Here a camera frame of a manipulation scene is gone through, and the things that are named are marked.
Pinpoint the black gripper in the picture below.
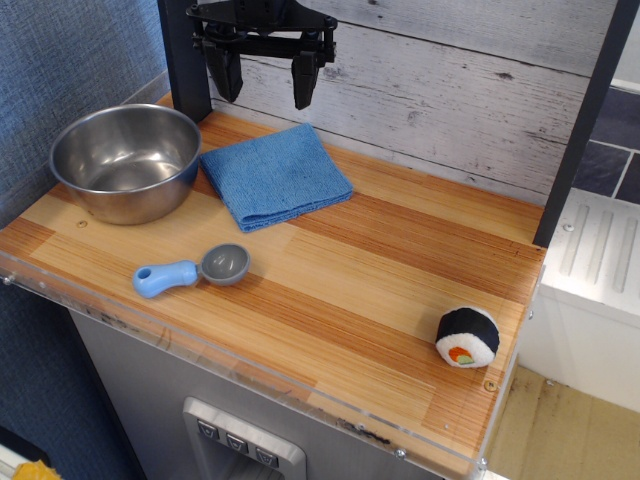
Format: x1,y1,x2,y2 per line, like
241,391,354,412
186,1,338,110

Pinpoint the silver dispenser panel with buttons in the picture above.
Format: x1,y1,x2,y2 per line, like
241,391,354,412
182,397,307,479

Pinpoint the plush sushi roll toy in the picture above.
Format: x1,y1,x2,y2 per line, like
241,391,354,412
435,306,500,368

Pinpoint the stainless steel bowl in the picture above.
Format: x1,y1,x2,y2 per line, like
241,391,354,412
49,104,202,225

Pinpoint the blue grey ice cream scoop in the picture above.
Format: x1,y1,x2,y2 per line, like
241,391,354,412
132,243,251,298

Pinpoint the yellow object at corner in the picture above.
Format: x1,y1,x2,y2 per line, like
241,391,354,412
11,461,62,480

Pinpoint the blue cloth napkin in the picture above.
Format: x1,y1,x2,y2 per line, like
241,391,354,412
200,124,353,233

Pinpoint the black frame post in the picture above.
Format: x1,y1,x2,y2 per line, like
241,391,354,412
156,0,212,123
533,0,639,248

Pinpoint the black left frame post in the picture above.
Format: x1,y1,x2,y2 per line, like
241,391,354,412
156,0,212,123

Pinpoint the white ridged cabinet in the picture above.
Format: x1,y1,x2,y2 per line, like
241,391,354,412
519,189,639,411

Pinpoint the clear acrylic table edge guard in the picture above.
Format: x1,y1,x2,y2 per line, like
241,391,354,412
1,253,525,479

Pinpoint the black right frame post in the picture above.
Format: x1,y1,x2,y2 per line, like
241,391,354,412
533,0,639,248

